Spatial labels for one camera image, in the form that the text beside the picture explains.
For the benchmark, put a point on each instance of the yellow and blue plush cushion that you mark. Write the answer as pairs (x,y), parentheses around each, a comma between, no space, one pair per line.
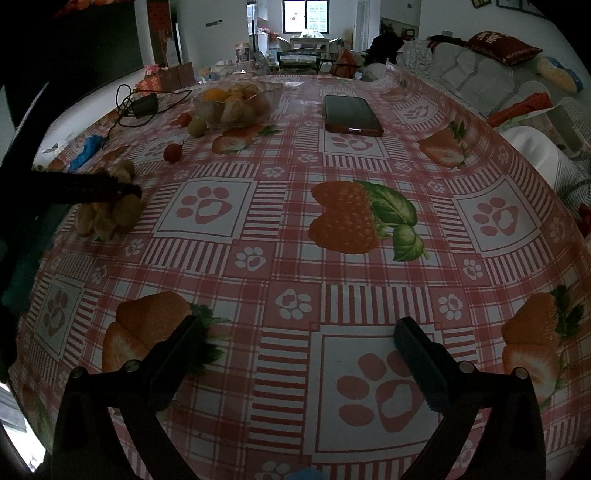
(556,74)

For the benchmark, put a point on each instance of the pile of pale husked fruits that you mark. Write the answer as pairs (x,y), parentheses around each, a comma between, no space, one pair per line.
(240,108)

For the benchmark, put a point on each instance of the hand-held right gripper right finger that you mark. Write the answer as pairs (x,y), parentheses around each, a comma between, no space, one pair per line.
(415,364)

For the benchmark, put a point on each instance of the red printed pillow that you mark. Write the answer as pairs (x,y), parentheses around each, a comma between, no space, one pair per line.
(503,48)

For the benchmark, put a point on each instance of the orange flower garland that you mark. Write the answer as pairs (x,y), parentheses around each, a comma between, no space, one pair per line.
(81,4)

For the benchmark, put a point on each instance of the brownish green round fruit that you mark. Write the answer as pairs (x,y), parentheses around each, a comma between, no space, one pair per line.
(128,212)

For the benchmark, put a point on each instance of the dark clothes pile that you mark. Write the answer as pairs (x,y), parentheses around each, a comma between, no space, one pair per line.
(385,46)

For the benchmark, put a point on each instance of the grey sofa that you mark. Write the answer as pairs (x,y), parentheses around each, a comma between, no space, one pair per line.
(466,69)

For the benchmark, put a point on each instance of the crumpled blue glove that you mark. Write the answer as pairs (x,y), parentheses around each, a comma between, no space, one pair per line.
(87,151)

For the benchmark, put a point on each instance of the small red tomato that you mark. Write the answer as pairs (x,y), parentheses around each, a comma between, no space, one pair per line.
(185,119)

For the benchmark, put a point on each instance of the orange cushion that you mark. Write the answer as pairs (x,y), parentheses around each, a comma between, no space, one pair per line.
(521,108)

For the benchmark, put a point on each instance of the small green fruit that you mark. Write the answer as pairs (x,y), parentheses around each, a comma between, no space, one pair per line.
(196,126)

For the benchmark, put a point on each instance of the brown cardboard box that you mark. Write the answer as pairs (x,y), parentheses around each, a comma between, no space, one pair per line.
(178,76)

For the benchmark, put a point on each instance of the window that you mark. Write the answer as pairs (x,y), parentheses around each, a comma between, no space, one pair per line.
(305,16)

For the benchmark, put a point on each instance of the pale husked fruit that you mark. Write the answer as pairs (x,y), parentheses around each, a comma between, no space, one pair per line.
(105,228)
(87,220)
(123,170)

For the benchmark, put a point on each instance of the black television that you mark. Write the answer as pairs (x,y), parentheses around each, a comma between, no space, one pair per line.
(101,46)

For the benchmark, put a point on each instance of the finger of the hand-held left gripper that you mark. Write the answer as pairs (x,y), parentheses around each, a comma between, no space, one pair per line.
(83,188)

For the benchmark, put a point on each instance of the white striped pillow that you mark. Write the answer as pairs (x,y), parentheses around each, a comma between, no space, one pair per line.
(540,152)

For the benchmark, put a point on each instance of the clear glass bowl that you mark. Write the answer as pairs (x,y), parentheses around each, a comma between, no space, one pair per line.
(274,98)

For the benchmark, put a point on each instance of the pink checkered printed tablecloth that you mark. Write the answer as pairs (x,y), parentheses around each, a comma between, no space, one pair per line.
(277,258)

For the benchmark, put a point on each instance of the red box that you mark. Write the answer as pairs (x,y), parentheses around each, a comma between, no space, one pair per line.
(148,85)

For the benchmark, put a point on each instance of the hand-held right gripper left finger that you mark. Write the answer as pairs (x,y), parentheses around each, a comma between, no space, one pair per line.
(182,344)

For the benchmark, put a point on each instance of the orange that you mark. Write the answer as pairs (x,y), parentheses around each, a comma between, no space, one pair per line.
(214,95)

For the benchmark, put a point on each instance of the dark smartphone red case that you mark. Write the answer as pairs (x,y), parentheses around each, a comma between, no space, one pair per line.
(351,113)

